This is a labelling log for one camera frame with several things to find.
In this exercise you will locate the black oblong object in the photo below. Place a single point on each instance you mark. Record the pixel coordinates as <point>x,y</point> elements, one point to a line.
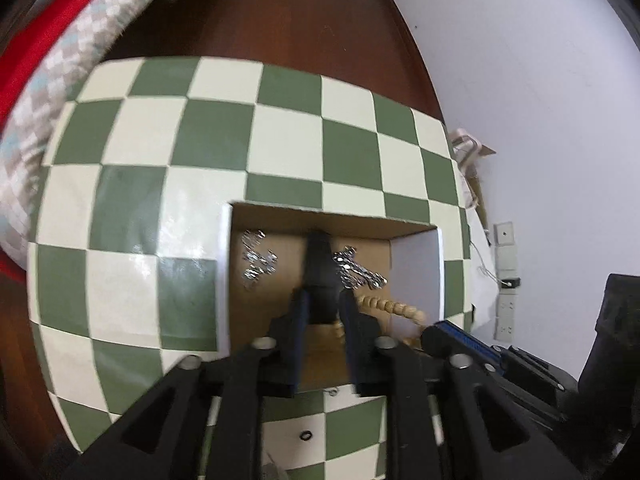
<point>318,275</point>

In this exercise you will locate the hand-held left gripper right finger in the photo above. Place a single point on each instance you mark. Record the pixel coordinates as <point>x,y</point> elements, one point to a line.
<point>351,332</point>

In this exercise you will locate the grey checkered quilt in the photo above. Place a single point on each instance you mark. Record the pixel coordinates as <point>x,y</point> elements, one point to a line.
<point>55,90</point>

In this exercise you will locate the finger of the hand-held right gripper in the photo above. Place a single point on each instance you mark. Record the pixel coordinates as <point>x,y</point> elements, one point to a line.
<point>462,342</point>

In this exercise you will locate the cardboard box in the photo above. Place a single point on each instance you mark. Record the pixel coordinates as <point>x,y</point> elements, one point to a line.
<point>280,310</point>

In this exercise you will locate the red blanket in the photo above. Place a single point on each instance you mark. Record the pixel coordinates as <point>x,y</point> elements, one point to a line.
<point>45,35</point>

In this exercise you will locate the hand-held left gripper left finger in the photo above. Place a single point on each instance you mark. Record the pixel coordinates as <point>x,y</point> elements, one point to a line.
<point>299,332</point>

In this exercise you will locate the black plug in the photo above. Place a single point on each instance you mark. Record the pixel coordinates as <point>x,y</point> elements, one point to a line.
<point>510,283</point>

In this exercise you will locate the brown cardboard piece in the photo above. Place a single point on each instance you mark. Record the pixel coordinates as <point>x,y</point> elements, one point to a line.
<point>472,160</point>

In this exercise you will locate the green white checkered tablecloth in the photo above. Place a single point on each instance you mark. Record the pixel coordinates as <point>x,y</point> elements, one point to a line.
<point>165,185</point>

